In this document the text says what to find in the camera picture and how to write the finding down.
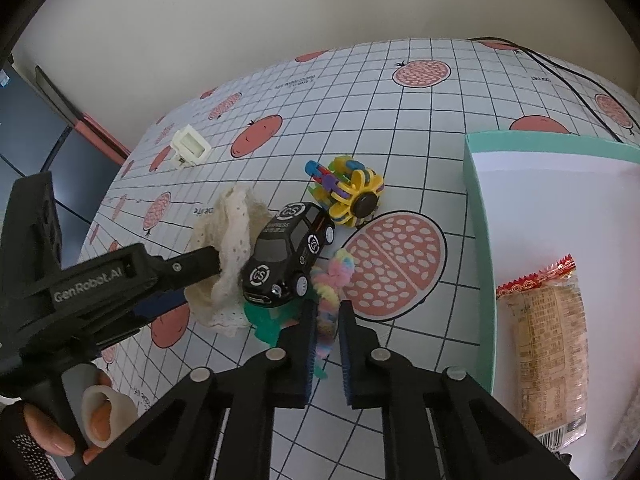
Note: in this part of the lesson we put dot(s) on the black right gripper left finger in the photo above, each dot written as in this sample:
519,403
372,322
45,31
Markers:
280,377

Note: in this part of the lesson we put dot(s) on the black toy car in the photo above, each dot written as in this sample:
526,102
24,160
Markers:
278,271

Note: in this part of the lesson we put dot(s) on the pomegranate print bed sheet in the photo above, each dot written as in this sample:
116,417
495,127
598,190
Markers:
363,150

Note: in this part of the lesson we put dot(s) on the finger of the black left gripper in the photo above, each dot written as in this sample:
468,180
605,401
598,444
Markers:
187,269
153,307

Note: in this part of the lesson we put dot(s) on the cream lace scrunchie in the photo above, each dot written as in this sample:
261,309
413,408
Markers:
225,264

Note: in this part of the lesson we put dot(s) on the teal shallow box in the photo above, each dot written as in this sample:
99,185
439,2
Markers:
556,220

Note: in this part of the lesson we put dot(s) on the green translucent toy figure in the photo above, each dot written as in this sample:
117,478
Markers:
277,326

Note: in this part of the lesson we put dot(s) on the packaged biscuit snack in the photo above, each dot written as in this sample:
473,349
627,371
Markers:
549,328

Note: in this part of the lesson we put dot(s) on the left hand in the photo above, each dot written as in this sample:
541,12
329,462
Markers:
54,440

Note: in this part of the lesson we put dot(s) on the colourful plastic block toy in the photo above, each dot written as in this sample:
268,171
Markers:
346,189

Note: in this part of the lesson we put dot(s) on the white plastic hair claw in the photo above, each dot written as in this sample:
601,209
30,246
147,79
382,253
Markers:
190,148

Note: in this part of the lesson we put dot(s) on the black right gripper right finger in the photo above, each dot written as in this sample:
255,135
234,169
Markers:
375,377

